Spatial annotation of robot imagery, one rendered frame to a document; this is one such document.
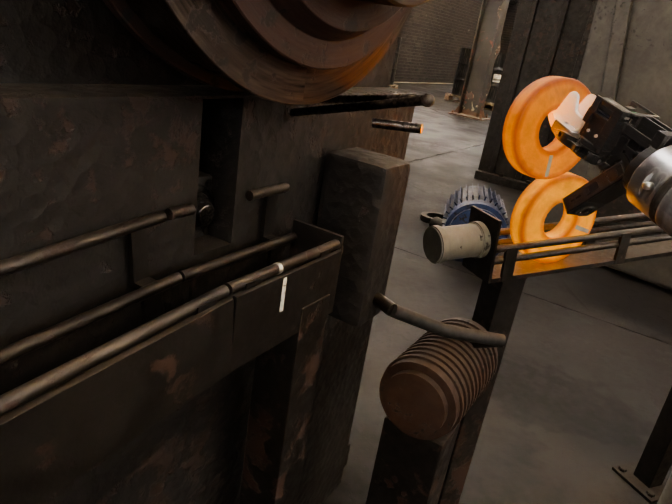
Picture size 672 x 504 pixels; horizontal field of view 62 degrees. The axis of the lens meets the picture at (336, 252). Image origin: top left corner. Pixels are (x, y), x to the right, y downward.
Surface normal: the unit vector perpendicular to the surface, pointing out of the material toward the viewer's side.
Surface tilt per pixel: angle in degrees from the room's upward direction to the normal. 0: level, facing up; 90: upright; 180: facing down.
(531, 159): 89
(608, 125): 90
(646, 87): 90
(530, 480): 0
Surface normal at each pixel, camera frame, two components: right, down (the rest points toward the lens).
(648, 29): -0.72, 0.15
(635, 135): -0.91, 0.00
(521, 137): 0.37, 0.37
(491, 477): 0.14, -0.92
